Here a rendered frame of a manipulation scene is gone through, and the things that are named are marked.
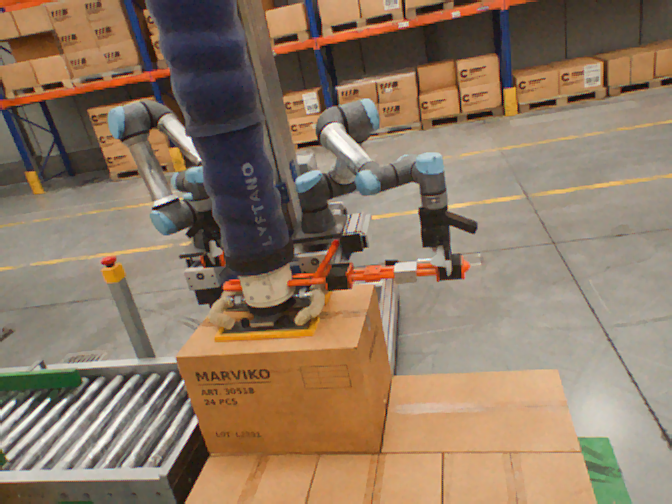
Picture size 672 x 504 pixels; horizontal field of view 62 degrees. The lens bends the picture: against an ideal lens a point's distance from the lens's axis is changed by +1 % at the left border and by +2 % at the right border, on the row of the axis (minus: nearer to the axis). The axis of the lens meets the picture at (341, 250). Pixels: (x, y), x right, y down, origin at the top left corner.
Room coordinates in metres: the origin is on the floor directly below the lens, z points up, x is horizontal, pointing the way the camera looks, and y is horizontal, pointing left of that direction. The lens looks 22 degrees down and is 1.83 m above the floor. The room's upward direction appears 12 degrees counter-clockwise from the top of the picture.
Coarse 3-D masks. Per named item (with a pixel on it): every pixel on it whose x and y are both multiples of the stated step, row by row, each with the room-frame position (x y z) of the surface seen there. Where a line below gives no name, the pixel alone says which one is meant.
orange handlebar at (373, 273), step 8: (424, 264) 1.55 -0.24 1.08; (464, 264) 1.49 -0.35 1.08; (360, 272) 1.60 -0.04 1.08; (368, 272) 1.56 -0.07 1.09; (376, 272) 1.55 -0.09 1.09; (384, 272) 1.56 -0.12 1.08; (392, 272) 1.54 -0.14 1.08; (416, 272) 1.51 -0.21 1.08; (424, 272) 1.51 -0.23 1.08; (432, 272) 1.50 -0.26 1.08; (464, 272) 1.48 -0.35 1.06; (232, 280) 1.73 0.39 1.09; (296, 280) 1.62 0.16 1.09; (304, 280) 1.61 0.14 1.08; (312, 280) 1.60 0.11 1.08; (320, 280) 1.59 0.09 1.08; (352, 280) 1.57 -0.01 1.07; (360, 280) 1.56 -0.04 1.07; (368, 280) 1.56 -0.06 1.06; (376, 280) 1.55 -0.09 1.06; (224, 288) 1.69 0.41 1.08; (232, 288) 1.68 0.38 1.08; (240, 288) 1.67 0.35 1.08
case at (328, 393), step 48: (192, 336) 1.65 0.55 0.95; (336, 336) 1.46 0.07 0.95; (192, 384) 1.53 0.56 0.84; (240, 384) 1.49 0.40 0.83; (288, 384) 1.45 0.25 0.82; (336, 384) 1.40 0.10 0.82; (384, 384) 1.62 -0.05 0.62; (240, 432) 1.50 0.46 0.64; (288, 432) 1.46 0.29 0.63; (336, 432) 1.41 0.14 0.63
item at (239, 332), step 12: (240, 324) 1.61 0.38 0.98; (276, 324) 1.57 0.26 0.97; (288, 324) 1.55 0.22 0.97; (312, 324) 1.53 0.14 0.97; (216, 336) 1.58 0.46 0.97; (228, 336) 1.57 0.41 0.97; (240, 336) 1.55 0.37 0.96; (252, 336) 1.54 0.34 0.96; (264, 336) 1.53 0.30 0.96; (276, 336) 1.52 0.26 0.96; (288, 336) 1.51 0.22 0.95; (300, 336) 1.50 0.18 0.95; (312, 336) 1.49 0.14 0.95
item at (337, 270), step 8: (328, 264) 1.65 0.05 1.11; (336, 264) 1.65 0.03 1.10; (344, 264) 1.64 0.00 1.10; (352, 264) 1.62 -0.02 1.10; (328, 272) 1.61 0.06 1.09; (336, 272) 1.60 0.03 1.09; (344, 272) 1.59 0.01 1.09; (352, 272) 1.60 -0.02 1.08; (328, 280) 1.57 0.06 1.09; (336, 280) 1.56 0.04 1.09; (344, 280) 1.55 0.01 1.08; (328, 288) 1.57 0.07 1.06; (336, 288) 1.56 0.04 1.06; (344, 288) 1.55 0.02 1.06
